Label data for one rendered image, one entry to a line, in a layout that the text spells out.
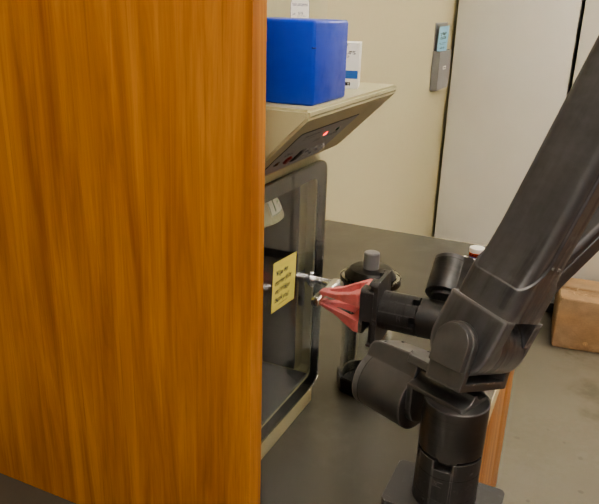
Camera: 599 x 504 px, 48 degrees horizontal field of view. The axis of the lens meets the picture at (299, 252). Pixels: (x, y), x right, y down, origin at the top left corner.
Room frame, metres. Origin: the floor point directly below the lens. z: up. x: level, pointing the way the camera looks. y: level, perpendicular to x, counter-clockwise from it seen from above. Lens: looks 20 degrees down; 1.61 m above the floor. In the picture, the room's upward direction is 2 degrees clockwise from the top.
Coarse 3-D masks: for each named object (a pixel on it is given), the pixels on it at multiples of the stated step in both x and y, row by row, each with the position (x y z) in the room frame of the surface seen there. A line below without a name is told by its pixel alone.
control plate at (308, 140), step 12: (348, 120) 0.91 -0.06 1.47; (312, 132) 0.79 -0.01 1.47; (324, 132) 0.85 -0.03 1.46; (336, 132) 0.92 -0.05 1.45; (300, 144) 0.80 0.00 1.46; (312, 144) 0.86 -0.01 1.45; (324, 144) 0.94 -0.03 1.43; (288, 156) 0.81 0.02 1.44; (300, 156) 0.88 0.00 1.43; (276, 168) 0.82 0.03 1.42
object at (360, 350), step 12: (396, 276) 1.11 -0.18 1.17; (348, 312) 1.09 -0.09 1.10; (348, 336) 1.08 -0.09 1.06; (360, 336) 1.07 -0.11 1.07; (384, 336) 1.08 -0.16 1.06; (348, 348) 1.08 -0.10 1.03; (360, 348) 1.07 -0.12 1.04; (348, 360) 1.08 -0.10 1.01; (360, 360) 1.07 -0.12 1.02; (348, 372) 1.08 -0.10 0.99
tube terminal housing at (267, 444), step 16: (272, 0) 0.89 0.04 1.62; (288, 0) 0.93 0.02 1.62; (320, 0) 1.03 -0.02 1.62; (272, 16) 0.89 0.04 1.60; (288, 16) 0.93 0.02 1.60; (320, 16) 1.03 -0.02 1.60; (304, 160) 1.00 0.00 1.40; (272, 176) 0.90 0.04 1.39; (304, 400) 1.03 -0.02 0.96; (288, 416) 0.97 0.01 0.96; (272, 432) 0.91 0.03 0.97
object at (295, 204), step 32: (320, 160) 1.03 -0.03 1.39; (288, 192) 0.92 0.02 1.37; (320, 192) 1.02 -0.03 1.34; (288, 224) 0.92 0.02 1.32; (320, 224) 1.03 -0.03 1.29; (320, 256) 1.03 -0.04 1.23; (320, 288) 1.04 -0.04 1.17; (288, 320) 0.93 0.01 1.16; (320, 320) 1.04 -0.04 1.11; (288, 352) 0.93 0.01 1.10; (288, 384) 0.93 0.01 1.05
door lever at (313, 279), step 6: (312, 276) 1.00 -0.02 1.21; (312, 282) 1.00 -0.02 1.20; (318, 282) 0.99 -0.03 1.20; (324, 282) 0.99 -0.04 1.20; (330, 282) 0.97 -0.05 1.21; (336, 282) 0.97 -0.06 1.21; (342, 282) 0.98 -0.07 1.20; (318, 294) 0.93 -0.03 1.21; (312, 300) 0.91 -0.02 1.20; (318, 300) 0.91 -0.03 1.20; (324, 300) 0.92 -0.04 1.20; (318, 306) 0.91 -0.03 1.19
